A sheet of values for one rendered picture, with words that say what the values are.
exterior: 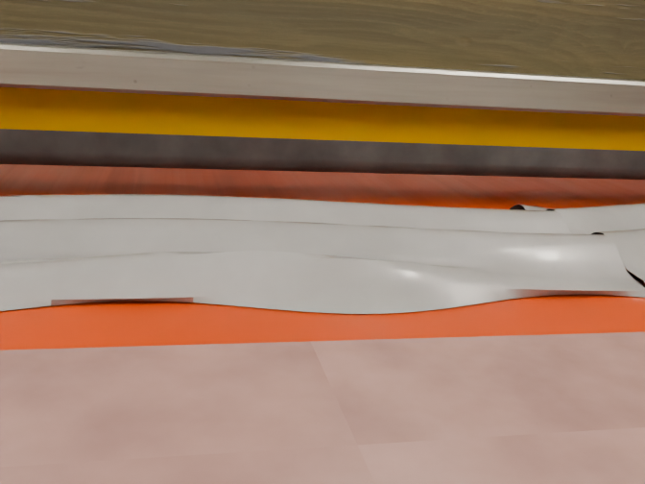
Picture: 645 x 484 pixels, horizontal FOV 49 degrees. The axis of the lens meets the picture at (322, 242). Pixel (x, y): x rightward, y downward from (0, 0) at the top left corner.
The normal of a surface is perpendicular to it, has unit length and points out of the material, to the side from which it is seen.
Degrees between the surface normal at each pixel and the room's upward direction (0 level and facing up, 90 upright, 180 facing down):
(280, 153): 75
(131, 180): 15
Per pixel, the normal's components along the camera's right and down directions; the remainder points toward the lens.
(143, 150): 0.21, 0.29
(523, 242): 0.11, -0.69
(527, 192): 0.07, -0.96
